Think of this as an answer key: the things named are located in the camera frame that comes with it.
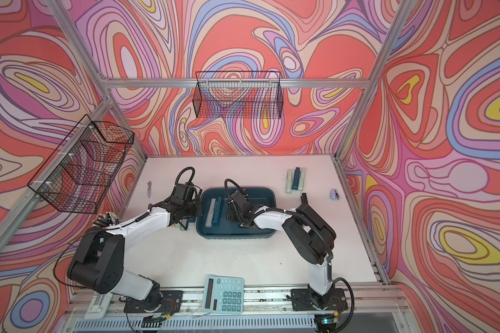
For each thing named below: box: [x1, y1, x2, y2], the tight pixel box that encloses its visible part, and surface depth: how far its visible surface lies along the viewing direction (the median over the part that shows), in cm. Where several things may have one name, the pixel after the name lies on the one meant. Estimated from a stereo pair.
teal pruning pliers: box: [212, 195, 224, 225], surface depth 97 cm
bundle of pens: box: [91, 210, 121, 229], surface depth 78 cm
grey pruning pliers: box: [204, 198, 216, 229], surface depth 95 cm
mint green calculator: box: [202, 274, 246, 315], surface depth 75 cm
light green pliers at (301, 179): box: [297, 167, 307, 192], surface depth 107 cm
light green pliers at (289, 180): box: [285, 168, 293, 194], surface depth 109 cm
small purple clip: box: [147, 180, 153, 199], surface depth 107 cm
